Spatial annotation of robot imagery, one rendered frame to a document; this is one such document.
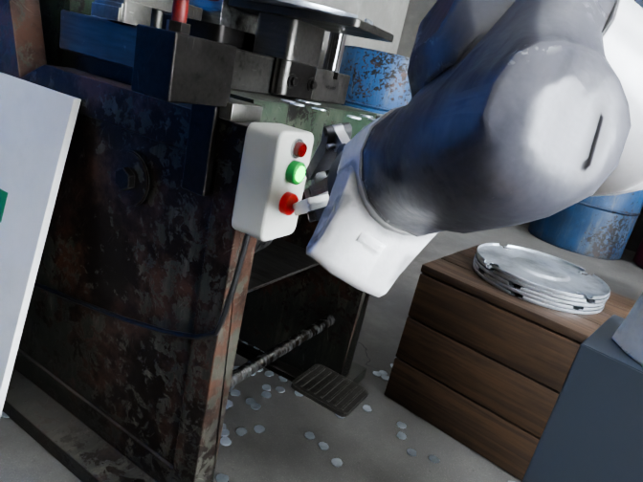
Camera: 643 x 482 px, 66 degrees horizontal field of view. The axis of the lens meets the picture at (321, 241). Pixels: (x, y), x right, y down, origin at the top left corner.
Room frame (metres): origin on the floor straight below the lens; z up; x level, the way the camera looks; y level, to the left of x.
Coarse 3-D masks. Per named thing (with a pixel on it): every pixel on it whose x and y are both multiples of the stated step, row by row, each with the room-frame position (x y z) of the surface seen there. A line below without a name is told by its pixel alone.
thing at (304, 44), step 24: (240, 0) 0.87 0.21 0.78; (264, 24) 0.87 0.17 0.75; (288, 24) 0.85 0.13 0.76; (312, 24) 0.88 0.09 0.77; (336, 24) 0.79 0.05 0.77; (360, 24) 0.78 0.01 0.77; (264, 48) 0.87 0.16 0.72; (288, 48) 0.85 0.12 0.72; (312, 48) 0.90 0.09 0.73; (288, 72) 0.85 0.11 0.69; (312, 72) 0.91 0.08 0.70; (288, 96) 0.86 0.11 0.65
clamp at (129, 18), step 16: (96, 0) 0.76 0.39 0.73; (112, 0) 0.75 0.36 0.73; (128, 0) 0.76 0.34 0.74; (144, 0) 0.78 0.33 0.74; (160, 0) 0.81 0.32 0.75; (112, 16) 0.74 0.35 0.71; (128, 16) 0.75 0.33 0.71; (144, 16) 0.77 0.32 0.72; (160, 16) 0.82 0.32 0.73; (192, 16) 0.87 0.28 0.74
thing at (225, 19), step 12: (192, 0) 0.91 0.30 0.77; (204, 0) 0.90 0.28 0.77; (228, 0) 0.89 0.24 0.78; (204, 12) 0.90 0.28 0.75; (216, 12) 0.89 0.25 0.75; (228, 12) 0.89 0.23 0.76; (240, 12) 0.92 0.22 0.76; (228, 24) 0.90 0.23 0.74; (240, 24) 0.93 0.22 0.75; (252, 24) 0.95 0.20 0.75
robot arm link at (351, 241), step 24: (360, 144) 0.34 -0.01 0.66; (360, 168) 0.32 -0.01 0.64; (336, 192) 0.34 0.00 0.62; (360, 192) 0.33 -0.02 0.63; (336, 216) 0.32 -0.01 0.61; (360, 216) 0.33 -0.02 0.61; (312, 240) 0.33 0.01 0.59; (336, 240) 0.32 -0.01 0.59; (360, 240) 0.32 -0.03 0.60; (384, 240) 0.33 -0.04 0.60; (408, 240) 0.33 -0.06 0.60; (336, 264) 0.32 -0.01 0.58; (360, 264) 0.32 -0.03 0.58; (384, 264) 0.33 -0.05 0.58; (408, 264) 0.33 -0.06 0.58; (360, 288) 0.33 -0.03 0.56; (384, 288) 0.33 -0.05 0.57
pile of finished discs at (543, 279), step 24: (480, 264) 1.07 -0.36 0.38; (504, 264) 1.07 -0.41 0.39; (528, 264) 1.09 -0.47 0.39; (552, 264) 1.16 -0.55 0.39; (504, 288) 1.00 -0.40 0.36; (528, 288) 0.97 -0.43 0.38; (552, 288) 0.98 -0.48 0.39; (576, 288) 1.01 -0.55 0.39; (600, 288) 1.05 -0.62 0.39; (576, 312) 0.96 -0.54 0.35
